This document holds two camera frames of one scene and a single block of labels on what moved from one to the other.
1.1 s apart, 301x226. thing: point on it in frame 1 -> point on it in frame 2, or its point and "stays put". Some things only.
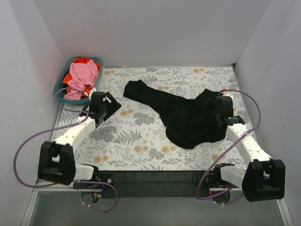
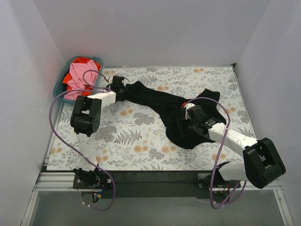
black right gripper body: x=212 y=113 -> x=181 y=127
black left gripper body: x=107 y=108 -> x=126 y=91
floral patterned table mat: x=134 y=138 stays put
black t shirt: x=187 y=120 stays put
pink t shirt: x=83 y=76 stays put
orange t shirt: x=80 y=60 stays put
